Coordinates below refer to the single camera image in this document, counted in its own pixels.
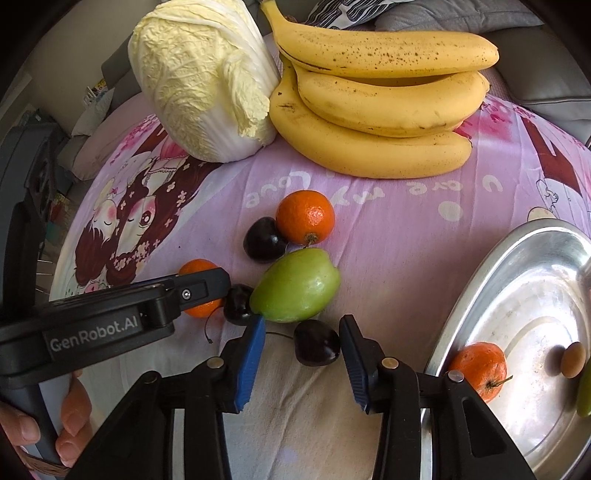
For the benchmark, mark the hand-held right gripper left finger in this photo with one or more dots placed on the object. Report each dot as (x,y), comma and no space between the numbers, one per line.
(251,364)

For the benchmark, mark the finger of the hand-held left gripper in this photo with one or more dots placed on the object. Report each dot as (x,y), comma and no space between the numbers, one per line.
(198,288)

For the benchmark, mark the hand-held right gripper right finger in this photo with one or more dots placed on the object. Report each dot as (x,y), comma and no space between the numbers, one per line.
(355,364)

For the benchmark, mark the large tangerine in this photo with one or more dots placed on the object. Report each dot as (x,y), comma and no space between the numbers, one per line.
(196,266)

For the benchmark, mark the dark cherry with stem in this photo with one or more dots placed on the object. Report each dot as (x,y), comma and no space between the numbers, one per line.
(236,304)

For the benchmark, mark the round green jujube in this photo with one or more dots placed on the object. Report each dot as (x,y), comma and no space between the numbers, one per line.
(295,286)

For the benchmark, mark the medium tangerine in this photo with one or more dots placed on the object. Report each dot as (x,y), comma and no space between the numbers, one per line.
(478,364)

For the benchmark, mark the small tangerine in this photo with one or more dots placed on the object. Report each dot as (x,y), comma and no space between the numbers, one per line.
(304,214)

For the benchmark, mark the metal tray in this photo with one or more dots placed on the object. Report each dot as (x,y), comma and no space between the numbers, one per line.
(531,300)

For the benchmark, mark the brown longan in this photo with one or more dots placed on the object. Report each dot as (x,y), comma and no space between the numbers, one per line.
(572,360)

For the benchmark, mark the long green jujube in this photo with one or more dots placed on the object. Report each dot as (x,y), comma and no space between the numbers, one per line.
(585,392)

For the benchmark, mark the person's left hand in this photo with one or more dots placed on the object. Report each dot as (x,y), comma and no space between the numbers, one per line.
(76,415)

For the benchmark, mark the cartoon printed bedsheet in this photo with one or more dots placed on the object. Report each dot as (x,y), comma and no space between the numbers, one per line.
(392,217)

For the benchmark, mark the pale pillow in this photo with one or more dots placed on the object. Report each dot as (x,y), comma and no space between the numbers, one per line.
(94,113)

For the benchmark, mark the bunch of yellow bananas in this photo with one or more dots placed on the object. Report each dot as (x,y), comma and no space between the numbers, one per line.
(369,157)

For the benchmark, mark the napa cabbage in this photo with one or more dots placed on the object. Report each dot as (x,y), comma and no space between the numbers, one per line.
(198,78)

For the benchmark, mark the grey sofa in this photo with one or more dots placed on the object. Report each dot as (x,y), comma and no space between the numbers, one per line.
(117,76)

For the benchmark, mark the spotted yellow banana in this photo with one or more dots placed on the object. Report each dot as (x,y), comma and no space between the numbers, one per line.
(392,50)

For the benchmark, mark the black and white patterned pillow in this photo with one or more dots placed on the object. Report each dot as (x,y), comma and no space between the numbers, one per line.
(341,11)

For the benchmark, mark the grey leather cushion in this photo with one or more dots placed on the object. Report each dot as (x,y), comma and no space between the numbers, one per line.
(545,69)

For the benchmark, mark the grey fabric pillow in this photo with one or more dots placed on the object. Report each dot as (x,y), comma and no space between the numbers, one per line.
(452,14)

